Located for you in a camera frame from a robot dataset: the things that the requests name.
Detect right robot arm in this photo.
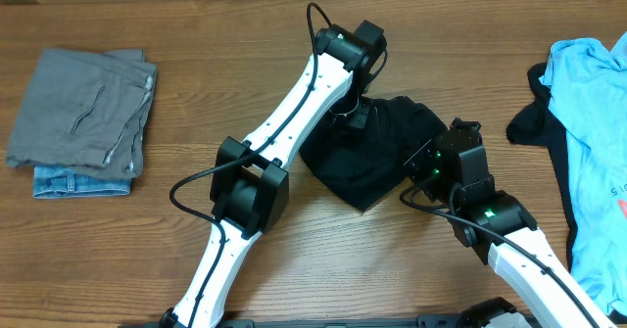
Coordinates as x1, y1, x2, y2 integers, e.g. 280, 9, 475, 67
400, 118, 613, 328

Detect folded grey shorts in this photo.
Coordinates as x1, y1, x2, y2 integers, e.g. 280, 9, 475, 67
6, 48, 157, 179

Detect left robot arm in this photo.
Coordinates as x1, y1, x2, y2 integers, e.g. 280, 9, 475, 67
159, 21, 387, 328

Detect light blue shirt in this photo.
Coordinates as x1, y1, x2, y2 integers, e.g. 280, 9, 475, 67
540, 38, 626, 315

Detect folded blue jeans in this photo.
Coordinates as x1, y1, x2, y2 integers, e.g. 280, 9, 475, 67
32, 165, 132, 199

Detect black shorts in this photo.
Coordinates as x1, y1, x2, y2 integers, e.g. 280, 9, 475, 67
300, 96, 447, 211

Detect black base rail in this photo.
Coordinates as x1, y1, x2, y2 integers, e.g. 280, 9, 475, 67
117, 296, 553, 328

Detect black garment under shirt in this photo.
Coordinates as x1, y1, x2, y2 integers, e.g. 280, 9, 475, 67
506, 63, 626, 324

